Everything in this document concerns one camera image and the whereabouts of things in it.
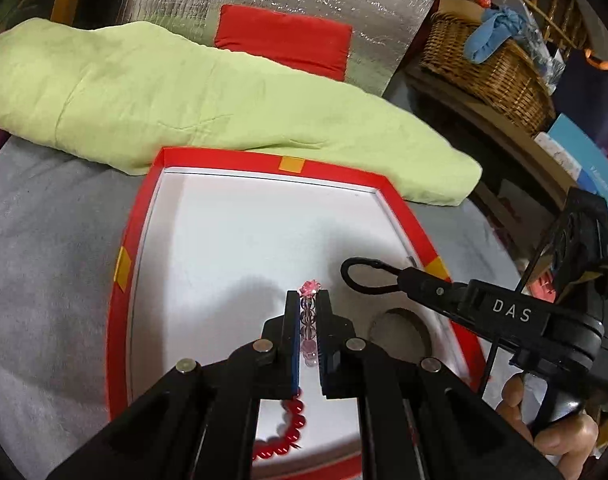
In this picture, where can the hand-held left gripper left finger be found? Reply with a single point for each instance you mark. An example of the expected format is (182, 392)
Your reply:
(294, 345)

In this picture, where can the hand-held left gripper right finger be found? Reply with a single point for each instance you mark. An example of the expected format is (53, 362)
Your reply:
(325, 347)

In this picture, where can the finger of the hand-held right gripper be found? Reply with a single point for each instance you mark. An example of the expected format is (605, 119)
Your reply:
(433, 290)

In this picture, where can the black carabiner clip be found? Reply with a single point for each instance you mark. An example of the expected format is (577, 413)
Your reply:
(345, 275)

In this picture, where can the red-rimmed white tray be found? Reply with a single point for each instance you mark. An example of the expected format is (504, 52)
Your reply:
(234, 260)

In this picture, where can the person's right hand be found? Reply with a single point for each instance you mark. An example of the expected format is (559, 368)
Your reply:
(563, 445)

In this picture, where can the light blue box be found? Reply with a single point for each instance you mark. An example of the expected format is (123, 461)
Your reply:
(588, 155)

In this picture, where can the wooden shelf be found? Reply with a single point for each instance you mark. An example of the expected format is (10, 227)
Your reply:
(508, 140)

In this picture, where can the dark blue bag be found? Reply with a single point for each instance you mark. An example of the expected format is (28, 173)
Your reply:
(593, 95)

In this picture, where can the wicker basket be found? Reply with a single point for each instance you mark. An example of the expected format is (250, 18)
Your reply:
(498, 80)

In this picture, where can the blue cloth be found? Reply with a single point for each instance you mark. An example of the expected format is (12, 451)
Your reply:
(488, 40)

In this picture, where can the grey blanket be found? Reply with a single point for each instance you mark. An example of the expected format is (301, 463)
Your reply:
(49, 285)

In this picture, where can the golden bamboo chair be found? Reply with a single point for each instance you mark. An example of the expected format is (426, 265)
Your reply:
(558, 5)

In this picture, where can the light green folded blanket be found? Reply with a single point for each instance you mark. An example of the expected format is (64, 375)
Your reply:
(184, 100)

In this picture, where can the silver foil mat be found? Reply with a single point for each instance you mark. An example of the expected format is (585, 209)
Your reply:
(373, 20)

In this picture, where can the red cushion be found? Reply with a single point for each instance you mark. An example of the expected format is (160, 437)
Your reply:
(284, 40)

